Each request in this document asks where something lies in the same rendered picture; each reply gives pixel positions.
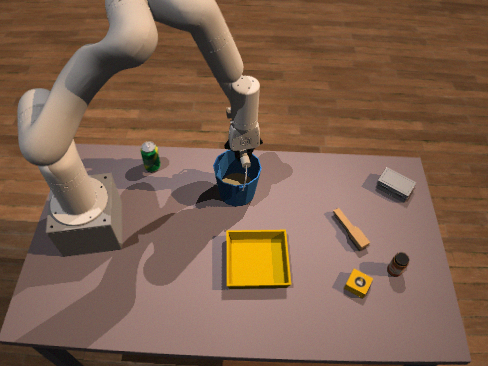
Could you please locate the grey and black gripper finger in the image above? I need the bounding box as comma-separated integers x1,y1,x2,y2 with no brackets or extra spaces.
224,139,240,162
247,138,263,160

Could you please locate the small brown jar with black lid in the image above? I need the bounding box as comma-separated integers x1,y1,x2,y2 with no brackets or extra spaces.
388,252,409,277

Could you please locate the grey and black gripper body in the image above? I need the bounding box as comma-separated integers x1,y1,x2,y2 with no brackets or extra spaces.
228,122,260,151

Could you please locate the green drink can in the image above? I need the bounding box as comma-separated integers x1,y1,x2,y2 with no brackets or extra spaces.
140,142,161,172

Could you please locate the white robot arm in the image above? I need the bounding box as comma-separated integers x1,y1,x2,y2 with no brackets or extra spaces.
17,0,260,226

